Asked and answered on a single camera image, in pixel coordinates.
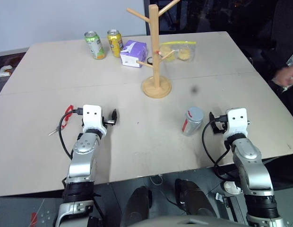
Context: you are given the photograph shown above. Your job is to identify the yellow drink can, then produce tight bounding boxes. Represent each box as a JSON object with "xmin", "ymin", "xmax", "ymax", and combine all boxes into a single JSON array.
[{"xmin": 106, "ymin": 29, "xmax": 125, "ymax": 58}]

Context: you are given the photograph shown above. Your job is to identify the wooden peg hanging stand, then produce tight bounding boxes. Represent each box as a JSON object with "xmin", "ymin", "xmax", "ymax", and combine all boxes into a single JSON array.
[{"xmin": 126, "ymin": 0, "xmax": 181, "ymax": 99}]

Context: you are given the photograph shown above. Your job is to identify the yellow round cookie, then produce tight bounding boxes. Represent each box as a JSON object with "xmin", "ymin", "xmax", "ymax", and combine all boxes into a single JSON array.
[
  {"xmin": 160, "ymin": 44, "xmax": 176, "ymax": 62},
  {"xmin": 177, "ymin": 46, "xmax": 191, "ymax": 61}
]

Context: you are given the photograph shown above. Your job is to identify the person in black clothes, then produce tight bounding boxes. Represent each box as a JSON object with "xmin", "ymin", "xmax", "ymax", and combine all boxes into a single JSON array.
[{"xmin": 196, "ymin": 0, "xmax": 293, "ymax": 123}]

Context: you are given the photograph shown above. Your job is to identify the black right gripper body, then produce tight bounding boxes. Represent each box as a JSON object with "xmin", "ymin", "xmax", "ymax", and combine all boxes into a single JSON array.
[{"xmin": 212, "ymin": 121, "xmax": 227, "ymax": 136}]

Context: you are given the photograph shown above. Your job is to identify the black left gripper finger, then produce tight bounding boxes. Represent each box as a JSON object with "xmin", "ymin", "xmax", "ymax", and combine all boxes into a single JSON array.
[{"xmin": 110, "ymin": 108, "xmax": 119, "ymax": 125}]

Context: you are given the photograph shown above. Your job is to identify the small metal bracket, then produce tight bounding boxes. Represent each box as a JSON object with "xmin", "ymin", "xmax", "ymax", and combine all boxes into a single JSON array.
[{"xmin": 215, "ymin": 192, "xmax": 230, "ymax": 209}]

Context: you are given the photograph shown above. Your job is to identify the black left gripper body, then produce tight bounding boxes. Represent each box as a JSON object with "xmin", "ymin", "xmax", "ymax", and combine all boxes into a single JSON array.
[{"xmin": 101, "ymin": 116, "xmax": 115, "ymax": 128}]

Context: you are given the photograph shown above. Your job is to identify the clear zip bag yellow seal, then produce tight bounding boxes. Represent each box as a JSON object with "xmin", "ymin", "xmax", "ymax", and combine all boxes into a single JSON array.
[{"xmin": 158, "ymin": 41, "xmax": 197, "ymax": 63}]

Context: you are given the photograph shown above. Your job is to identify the green drink can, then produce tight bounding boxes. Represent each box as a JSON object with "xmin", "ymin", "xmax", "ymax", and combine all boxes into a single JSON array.
[{"xmin": 84, "ymin": 30, "xmax": 107, "ymax": 61}]

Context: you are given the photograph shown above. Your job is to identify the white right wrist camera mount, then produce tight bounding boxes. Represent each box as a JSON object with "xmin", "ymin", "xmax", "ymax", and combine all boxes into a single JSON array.
[{"xmin": 223, "ymin": 108, "xmax": 249, "ymax": 138}]

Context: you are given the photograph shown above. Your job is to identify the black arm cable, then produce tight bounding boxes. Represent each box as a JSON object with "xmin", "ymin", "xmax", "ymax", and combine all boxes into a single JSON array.
[
  {"xmin": 201, "ymin": 114, "xmax": 237, "ymax": 182},
  {"xmin": 58, "ymin": 107, "xmax": 84, "ymax": 159}
]

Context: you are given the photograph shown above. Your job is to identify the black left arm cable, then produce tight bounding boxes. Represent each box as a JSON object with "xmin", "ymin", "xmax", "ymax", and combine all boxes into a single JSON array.
[{"xmin": 58, "ymin": 107, "xmax": 84, "ymax": 159}]

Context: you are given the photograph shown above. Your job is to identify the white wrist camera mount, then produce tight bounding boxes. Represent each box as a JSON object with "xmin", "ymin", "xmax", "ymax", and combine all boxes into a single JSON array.
[
  {"xmin": 81, "ymin": 104, "xmax": 108, "ymax": 137},
  {"xmin": 223, "ymin": 108, "xmax": 249, "ymax": 138}
]

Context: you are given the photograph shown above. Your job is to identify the purple tissue pack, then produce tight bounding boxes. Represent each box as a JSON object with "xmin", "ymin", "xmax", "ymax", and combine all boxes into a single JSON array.
[{"xmin": 120, "ymin": 39, "xmax": 148, "ymax": 69}]

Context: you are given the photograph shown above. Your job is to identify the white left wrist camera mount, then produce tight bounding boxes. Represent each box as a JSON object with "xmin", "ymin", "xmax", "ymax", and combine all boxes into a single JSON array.
[{"xmin": 81, "ymin": 104, "xmax": 108, "ymax": 137}]

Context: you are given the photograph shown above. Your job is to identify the key with red lanyard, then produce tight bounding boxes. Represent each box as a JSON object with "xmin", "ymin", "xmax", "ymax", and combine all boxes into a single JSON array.
[{"xmin": 48, "ymin": 105, "xmax": 75, "ymax": 137}]

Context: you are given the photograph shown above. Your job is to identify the person's bare hand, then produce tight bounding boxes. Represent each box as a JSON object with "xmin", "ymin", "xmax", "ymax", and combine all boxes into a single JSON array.
[{"xmin": 274, "ymin": 65, "xmax": 293, "ymax": 90}]

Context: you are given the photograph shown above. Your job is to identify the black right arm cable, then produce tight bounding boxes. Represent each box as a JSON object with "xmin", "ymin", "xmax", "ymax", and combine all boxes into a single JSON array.
[{"xmin": 201, "ymin": 114, "xmax": 237, "ymax": 182}]

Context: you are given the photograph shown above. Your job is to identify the white object on floor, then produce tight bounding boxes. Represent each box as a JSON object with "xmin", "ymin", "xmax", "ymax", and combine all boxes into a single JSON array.
[{"xmin": 0, "ymin": 66, "xmax": 13, "ymax": 79}]

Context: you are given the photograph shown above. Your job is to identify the white round cap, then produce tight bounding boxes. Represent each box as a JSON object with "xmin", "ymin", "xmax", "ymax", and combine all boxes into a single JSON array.
[{"xmin": 223, "ymin": 180, "xmax": 242, "ymax": 195}]

